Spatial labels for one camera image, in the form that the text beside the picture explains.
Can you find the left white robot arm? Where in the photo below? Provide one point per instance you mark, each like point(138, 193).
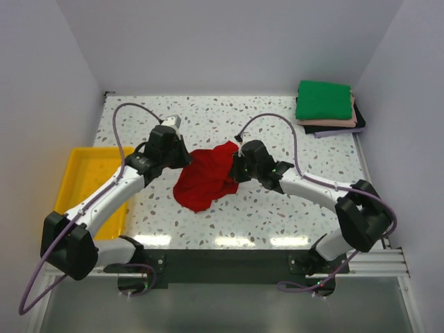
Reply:
point(68, 239)

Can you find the red t shirt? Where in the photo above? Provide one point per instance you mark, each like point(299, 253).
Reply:
point(207, 178)

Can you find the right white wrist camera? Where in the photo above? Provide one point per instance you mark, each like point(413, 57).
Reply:
point(241, 141)

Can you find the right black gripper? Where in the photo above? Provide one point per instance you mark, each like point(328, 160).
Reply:
point(234, 170)

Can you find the yellow plastic bin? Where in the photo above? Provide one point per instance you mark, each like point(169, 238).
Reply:
point(88, 168)

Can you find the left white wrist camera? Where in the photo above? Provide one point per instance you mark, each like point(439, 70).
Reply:
point(172, 121)

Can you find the folded green t shirt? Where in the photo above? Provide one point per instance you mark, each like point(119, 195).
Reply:
point(310, 87)

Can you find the aluminium frame rail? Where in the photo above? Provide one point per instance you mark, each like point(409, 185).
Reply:
point(377, 263)

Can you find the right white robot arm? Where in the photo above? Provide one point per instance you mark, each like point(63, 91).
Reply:
point(363, 217)

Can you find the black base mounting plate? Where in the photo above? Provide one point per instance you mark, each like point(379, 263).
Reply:
point(162, 268)

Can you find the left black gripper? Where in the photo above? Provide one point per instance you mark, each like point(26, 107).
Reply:
point(185, 157)

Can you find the folded black t shirt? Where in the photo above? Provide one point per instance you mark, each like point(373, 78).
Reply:
point(328, 131)

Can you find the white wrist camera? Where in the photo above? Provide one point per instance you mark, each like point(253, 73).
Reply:
point(241, 141)
point(172, 121)

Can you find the folded pink t shirt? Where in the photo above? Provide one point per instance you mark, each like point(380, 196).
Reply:
point(347, 120)

